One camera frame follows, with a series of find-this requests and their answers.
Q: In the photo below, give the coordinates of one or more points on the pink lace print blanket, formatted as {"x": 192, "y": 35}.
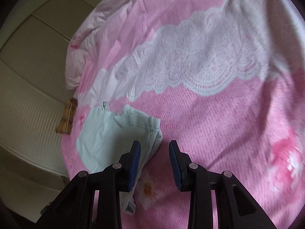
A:
{"x": 214, "y": 112}

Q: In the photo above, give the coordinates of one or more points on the pale green small shirt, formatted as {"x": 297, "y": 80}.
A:
{"x": 100, "y": 138}

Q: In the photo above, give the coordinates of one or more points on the brown plaid cushion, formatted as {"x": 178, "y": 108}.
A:
{"x": 66, "y": 119}

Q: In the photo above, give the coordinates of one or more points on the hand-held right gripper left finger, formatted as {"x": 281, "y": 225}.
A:
{"x": 134, "y": 165}

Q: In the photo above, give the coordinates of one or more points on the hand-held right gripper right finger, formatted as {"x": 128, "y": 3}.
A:
{"x": 175, "y": 165}

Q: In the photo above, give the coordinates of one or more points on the pale pink quilt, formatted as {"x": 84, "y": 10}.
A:
{"x": 78, "y": 59}

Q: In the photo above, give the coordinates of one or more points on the beige ribbed padded headboard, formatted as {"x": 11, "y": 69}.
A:
{"x": 28, "y": 100}

